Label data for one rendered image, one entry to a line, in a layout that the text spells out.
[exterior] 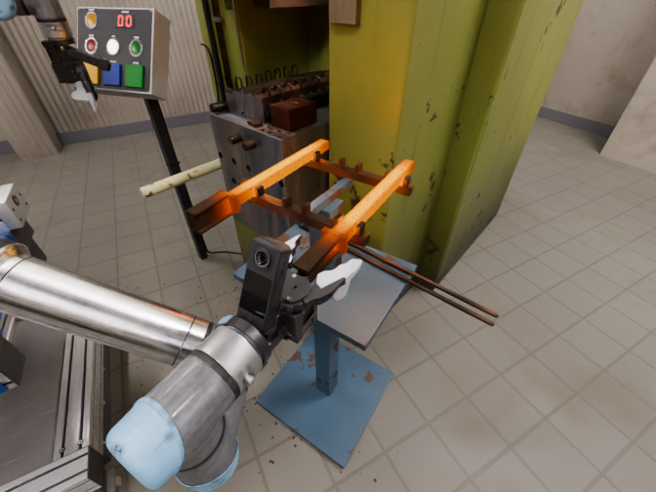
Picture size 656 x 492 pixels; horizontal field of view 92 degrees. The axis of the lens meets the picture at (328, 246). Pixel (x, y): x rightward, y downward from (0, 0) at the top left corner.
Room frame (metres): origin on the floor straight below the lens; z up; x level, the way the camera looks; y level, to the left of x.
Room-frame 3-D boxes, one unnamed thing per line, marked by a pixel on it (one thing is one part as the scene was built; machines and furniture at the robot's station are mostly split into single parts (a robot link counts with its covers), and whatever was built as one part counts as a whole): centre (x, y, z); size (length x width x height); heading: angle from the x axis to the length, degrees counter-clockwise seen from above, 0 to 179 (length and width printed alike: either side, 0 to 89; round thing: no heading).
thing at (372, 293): (0.61, 0.00, 0.66); 0.40 x 0.30 x 0.02; 57
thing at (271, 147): (1.23, 0.09, 0.69); 0.56 x 0.38 x 0.45; 138
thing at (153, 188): (1.27, 0.60, 0.62); 0.44 x 0.05 x 0.05; 138
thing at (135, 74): (1.27, 0.70, 1.01); 0.07 x 0.05 x 0.07; 73
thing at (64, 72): (1.15, 0.83, 1.07); 0.09 x 0.08 x 0.12; 119
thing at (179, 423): (0.14, 0.16, 0.91); 0.11 x 0.08 x 0.09; 148
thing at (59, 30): (1.15, 0.82, 1.15); 0.08 x 0.08 x 0.05
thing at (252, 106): (1.26, 0.14, 0.96); 0.42 x 0.20 x 0.09; 138
